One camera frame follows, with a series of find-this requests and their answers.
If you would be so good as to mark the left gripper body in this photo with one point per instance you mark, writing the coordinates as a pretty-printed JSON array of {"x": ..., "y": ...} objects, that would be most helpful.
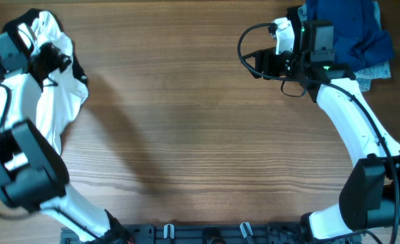
[{"x": 47, "y": 59}]

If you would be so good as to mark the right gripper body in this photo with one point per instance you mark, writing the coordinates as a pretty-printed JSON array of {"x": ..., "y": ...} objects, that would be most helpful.
[{"x": 287, "y": 64}]

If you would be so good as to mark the white t-shirt with black print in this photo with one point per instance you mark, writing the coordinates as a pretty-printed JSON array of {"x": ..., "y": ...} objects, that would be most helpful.
[{"x": 63, "y": 95}]

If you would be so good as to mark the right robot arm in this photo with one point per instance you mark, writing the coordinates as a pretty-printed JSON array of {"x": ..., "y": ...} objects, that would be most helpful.
[{"x": 370, "y": 197}]

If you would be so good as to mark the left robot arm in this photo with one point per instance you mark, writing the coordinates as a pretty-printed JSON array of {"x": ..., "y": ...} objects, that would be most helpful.
[{"x": 40, "y": 94}]

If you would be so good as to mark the black folded garment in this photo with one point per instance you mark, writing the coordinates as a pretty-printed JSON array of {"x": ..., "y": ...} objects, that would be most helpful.
[{"x": 292, "y": 15}]

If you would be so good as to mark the dark blue shirt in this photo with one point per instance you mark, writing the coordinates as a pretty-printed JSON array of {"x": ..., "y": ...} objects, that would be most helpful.
[{"x": 358, "y": 40}]

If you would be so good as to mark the light blue denim garment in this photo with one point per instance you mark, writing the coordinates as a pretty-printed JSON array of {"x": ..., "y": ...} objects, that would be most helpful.
[{"x": 379, "y": 71}]

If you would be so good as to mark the right white rail clip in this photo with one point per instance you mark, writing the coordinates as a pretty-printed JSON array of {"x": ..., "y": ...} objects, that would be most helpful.
[{"x": 247, "y": 232}]

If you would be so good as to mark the white rail clip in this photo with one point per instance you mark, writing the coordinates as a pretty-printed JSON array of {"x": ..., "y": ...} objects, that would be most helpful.
[
  {"x": 247, "y": 232},
  {"x": 169, "y": 231}
]

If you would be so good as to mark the left white rail clip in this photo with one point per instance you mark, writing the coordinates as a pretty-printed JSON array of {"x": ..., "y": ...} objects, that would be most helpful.
[{"x": 169, "y": 231}]

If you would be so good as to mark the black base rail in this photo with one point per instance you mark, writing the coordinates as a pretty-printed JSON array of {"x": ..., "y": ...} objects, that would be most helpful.
[{"x": 271, "y": 233}]

